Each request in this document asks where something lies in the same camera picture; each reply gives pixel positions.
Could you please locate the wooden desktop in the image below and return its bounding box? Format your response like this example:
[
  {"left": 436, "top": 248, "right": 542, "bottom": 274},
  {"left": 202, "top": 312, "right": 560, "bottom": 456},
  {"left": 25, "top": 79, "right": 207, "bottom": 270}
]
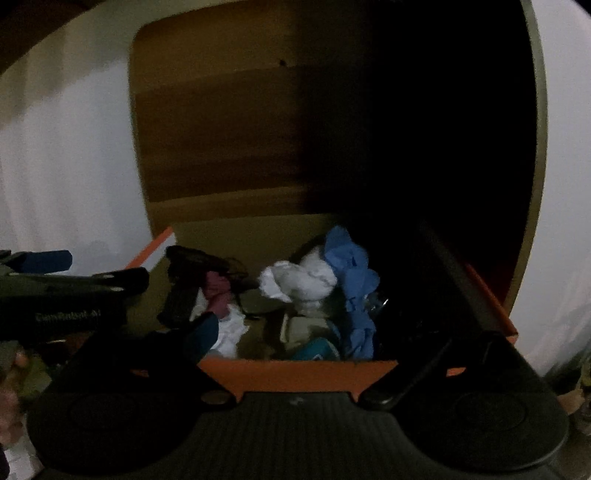
[{"left": 127, "top": 0, "right": 550, "bottom": 326}]

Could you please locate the clear plastic wrapper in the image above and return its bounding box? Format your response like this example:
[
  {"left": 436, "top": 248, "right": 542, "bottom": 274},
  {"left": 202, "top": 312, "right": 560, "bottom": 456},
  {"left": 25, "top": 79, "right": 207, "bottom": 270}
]
[{"left": 365, "top": 294, "right": 394, "bottom": 325}]

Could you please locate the small crumpled white tissue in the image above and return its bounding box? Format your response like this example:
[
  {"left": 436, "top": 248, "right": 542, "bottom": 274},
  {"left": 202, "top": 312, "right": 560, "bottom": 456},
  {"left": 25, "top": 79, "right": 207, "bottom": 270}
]
[{"left": 191, "top": 300, "right": 250, "bottom": 359}]

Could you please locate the orange cardboard box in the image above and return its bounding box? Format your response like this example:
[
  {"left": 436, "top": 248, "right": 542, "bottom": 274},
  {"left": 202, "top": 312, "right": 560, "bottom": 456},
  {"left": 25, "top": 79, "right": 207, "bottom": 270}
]
[{"left": 124, "top": 213, "right": 519, "bottom": 403}]

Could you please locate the pink cloth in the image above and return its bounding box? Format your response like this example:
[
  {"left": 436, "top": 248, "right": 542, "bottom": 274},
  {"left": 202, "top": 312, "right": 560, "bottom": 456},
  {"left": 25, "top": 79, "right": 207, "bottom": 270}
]
[{"left": 203, "top": 271, "right": 234, "bottom": 320}]

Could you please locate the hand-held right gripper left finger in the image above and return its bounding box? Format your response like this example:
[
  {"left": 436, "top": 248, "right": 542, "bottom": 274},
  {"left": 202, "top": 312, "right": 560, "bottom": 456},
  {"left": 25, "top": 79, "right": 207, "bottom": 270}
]
[{"left": 88, "top": 311, "right": 232, "bottom": 407}]

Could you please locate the person's left hand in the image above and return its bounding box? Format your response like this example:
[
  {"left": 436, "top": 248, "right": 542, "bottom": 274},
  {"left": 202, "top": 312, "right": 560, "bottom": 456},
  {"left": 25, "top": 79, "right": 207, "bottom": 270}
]
[{"left": 0, "top": 347, "right": 32, "bottom": 444}]

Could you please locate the beige small carton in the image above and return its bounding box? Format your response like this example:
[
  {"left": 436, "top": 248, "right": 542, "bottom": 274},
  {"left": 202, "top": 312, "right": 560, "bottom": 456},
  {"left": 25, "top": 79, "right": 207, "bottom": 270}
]
[{"left": 277, "top": 314, "right": 341, "bottom": 348}]

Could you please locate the teal cup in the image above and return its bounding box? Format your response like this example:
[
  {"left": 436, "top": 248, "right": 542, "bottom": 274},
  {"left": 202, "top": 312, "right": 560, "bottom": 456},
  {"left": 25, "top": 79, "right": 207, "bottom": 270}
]
[{"left": 291, "top": 337, "right": 343, "bottom": 362}]

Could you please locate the blue disposable glove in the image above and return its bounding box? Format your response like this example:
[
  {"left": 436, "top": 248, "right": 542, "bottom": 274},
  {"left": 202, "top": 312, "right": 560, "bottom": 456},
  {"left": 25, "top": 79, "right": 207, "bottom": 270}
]
[{"left": 322, "top": 225, "right": 382, "bottom": 361}]

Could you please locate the white paper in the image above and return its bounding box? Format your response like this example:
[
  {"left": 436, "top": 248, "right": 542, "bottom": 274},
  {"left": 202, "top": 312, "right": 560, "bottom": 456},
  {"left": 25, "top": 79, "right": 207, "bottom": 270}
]
[{"left": 0, "top": 434, "right": 40, "bottom": 478}]

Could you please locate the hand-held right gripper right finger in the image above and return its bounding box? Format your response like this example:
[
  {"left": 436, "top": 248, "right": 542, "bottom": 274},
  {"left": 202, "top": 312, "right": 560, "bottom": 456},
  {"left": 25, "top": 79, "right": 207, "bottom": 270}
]
[{"left": 360, "top": 329, "right": 509, "bottom": 411}]

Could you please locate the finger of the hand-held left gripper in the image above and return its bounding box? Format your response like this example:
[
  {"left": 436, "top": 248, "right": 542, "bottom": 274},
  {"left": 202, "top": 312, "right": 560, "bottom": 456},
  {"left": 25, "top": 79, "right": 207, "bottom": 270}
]
[
  {"left": 90, "top": 266, "right": 150, "bottom": 297},
  {"left": 0, "top": 250, "right": 74, "bottom": 277}
]

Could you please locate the large crumpled white tissue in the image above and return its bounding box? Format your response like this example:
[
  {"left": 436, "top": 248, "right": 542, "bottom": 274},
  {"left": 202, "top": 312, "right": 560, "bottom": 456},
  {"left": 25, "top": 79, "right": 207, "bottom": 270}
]
[{"left": 257, "top": 246, "right": 339, "bottom": 317}]

